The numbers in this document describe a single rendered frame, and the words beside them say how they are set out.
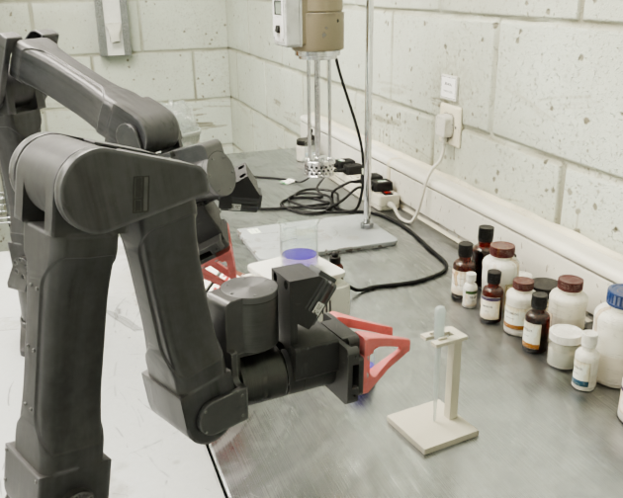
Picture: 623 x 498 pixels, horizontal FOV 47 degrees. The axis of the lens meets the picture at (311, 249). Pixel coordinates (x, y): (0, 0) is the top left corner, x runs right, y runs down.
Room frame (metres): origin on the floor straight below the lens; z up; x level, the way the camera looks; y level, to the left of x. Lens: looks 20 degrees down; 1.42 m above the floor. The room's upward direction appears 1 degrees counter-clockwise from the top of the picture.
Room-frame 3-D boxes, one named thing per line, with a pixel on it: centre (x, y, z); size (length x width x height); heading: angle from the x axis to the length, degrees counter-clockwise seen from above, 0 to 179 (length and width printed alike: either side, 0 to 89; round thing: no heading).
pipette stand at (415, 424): (0.76, -0.14, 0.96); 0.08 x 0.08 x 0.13; 27
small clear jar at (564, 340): (0.91, -0.36, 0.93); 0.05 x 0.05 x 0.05
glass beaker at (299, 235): (1.07, 0.02, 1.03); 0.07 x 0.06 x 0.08; 121
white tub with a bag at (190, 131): (2.05, 0.38, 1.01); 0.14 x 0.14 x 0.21
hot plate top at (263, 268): (1.07, 0.03, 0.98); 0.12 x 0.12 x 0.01; 32
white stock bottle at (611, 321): (0.87, -0.41, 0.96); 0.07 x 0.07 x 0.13
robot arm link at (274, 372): (0.65, 0.06, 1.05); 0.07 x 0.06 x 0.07; 117
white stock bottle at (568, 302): (0.98, -0.38, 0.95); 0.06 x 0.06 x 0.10
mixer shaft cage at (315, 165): (1.46, -0.02, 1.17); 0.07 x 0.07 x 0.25
